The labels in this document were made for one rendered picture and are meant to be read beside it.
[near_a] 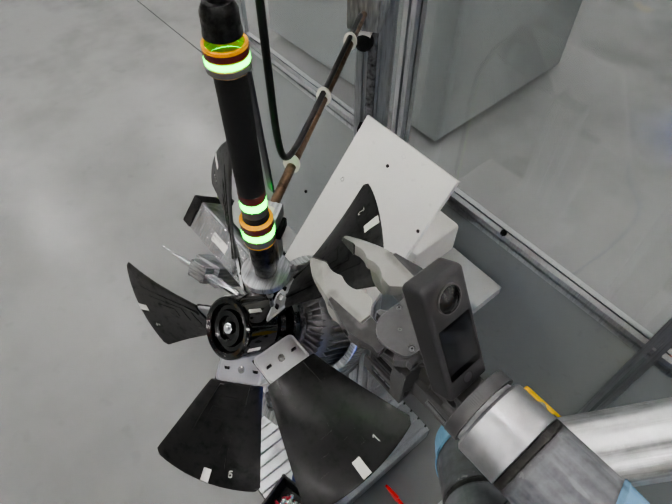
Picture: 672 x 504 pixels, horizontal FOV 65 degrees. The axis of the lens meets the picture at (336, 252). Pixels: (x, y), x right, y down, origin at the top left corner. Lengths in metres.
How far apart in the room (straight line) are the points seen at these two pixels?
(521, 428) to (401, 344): 0.11
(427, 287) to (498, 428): 0.13
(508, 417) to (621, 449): 0.17
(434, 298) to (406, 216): 0.70
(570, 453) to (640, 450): 0.16
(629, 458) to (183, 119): 3.17
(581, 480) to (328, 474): 0.56
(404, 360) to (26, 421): 2.18
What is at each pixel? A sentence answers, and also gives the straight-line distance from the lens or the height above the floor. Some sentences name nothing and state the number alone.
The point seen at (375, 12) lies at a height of 1.55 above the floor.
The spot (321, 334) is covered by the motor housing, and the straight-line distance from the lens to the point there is 1.06.
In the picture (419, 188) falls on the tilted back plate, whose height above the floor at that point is 1.32.
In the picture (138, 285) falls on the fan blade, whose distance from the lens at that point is 1.26.
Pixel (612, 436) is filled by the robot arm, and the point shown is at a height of 1.57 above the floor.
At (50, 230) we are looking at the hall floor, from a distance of 3.08.
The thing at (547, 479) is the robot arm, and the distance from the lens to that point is 0.45.
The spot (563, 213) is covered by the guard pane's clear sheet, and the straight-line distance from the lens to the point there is 1.33.
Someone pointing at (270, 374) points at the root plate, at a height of 1.18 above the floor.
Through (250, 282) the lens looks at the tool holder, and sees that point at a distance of 0.76.
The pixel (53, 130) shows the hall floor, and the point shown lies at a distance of 3.68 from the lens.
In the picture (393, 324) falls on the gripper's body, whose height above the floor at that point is 1.67.
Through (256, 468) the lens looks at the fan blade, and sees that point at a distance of 1.18.
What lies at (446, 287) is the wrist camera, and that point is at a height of 1.75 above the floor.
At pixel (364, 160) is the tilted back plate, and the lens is 1.16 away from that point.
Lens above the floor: 2.09
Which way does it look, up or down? 52 degrees down
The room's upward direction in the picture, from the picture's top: straight up
